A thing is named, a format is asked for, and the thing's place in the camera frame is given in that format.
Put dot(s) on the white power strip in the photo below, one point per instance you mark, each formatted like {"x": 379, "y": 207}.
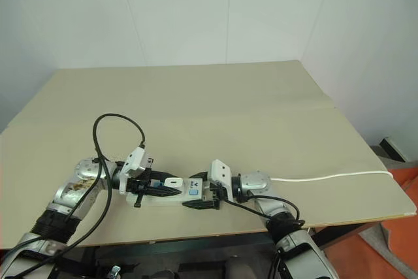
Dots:
{"x": 170, "y": 201}

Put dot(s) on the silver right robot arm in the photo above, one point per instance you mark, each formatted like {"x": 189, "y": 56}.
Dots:
{"x": 258, "y": 182}

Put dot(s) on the small metal clamp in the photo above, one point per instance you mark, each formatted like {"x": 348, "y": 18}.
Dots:
{"x": 115, "y": 271}

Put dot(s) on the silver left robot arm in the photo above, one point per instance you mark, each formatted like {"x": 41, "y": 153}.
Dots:
{"x": 70, "y": 194}

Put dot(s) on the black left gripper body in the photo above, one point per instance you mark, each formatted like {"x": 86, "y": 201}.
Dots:
{"x": 141, "y": 182}

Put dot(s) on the white charger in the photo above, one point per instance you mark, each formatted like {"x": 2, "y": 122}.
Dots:
{"x": 173, "y": 182}

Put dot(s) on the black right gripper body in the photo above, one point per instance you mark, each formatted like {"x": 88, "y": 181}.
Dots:
{"x": 216, "y": 194}

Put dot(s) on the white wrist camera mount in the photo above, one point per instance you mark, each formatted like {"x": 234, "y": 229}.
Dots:
{"x": 220, "y": 171}
{"x": 134, "y": 160}

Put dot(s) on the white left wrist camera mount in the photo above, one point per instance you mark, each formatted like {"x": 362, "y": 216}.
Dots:
{"x": 134, "y": 160}

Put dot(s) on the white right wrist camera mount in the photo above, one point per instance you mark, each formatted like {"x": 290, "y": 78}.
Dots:
{"x": 220, "y": 171}

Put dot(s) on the black table frame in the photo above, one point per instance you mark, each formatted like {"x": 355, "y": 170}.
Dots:
{"x": 228, "y": 234}

